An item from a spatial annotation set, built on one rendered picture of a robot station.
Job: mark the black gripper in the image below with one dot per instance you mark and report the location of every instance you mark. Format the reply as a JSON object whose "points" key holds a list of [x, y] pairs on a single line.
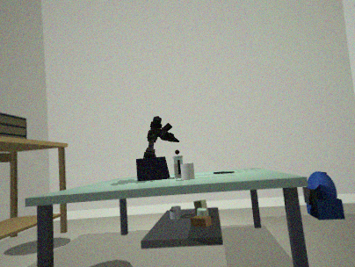
{"points": [[165, 136]]}

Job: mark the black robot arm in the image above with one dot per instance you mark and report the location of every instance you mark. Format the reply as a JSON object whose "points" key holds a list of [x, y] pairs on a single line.
{"points": [[152, 138]]}

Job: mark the white cylinder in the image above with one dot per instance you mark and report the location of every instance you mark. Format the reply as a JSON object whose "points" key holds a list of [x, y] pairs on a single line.
{"points": [[187, 171]]}

